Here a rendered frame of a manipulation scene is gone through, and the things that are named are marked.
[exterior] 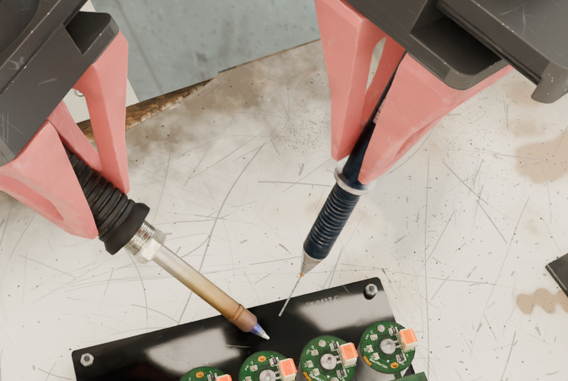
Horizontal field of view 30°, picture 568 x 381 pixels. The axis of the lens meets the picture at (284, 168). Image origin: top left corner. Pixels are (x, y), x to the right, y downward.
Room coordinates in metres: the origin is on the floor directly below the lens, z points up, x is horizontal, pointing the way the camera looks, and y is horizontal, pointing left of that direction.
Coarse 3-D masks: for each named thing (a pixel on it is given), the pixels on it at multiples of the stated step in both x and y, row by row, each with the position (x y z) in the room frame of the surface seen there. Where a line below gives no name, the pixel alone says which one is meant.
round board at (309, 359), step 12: (324, 336) 0.18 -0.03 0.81; (312, 348) 0.18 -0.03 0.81; (324, 348) 0.18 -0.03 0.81; (336, 348) 0.18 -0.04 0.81; (300, 360) 0.17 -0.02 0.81; (312, 360) 0.17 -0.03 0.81; (336, 360) 0.17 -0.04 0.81; (312, 372) 0.17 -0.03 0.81; (324, 372) 0.17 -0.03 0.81; (336, 372) 0.17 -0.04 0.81; (348, 372) 0.17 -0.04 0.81
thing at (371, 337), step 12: (372, 324) 0.19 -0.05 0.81; (384, 324) 0.19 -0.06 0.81; (396, 324) 0.19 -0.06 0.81; (372, 336) 0.19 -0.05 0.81; (384, 336) 0.19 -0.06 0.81; (396, 336) 0.19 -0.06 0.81; (360, 348) 0.18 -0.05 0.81; (372, 348) 0.18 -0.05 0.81; (396, 348) 0.18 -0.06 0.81; (372, 360) 0.18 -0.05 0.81; (384, 360) 0.18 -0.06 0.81; (396, 360) 0.18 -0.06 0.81; (408, 360) 0.18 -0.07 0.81; (384, 372) 0.17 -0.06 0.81
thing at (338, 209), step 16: (384, 96) 0.21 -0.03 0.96; (368, 128) 0.21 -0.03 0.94; (368, 144) 0.20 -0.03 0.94; (352, 160) 0.20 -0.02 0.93; (336, 176) 0.20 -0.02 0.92; (352, 176) 0.20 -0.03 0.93; (336, 192) 0.20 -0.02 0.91; (352, 192) 0.19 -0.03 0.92; (368, 192) 0.20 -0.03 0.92; (336, 208) 0.19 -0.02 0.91; (352, 208) 0.20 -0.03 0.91; (320, 224) 0.19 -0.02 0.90; (336, 224) 0.19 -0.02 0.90; (304, 240) 0.19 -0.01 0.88; (320, 240) 0.19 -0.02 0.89; (320, 256) 0.19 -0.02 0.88
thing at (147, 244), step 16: (144, 224) 0.19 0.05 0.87; (144, 240) 0.19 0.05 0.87; (160, 240) 0.19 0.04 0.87; (144, 256) 0.18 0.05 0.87; (160, 256) 0.18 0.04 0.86; (176, 256) 0.19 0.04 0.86; (176, 272) 0.18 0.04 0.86; (192, 272) 0.18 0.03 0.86; (192, 288) 0.18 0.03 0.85; (208, 288) 0.18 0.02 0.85; (224, 304) 0.17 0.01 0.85; (240, 304) 0.18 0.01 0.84; (240, 320) 0.17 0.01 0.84; (256, 320) 0.17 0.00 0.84
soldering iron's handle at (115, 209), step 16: (80, 160) 0.21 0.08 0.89; (80, 176) 0.20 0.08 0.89; (96, 176) 0.20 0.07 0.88; (96, 192) 0.20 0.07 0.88; (112, 192) 0.20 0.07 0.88; (96, 208) 0.19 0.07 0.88; (112, 208) 0.19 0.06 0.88; (128, 208) 0.19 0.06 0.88; (144, 208) 0.20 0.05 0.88; (96, 224) 0.19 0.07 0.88; (112, 224) 0.19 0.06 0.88; (128, 224) 0.19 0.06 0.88; (112, 240) 0.18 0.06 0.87; (128, 240) 0.18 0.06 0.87
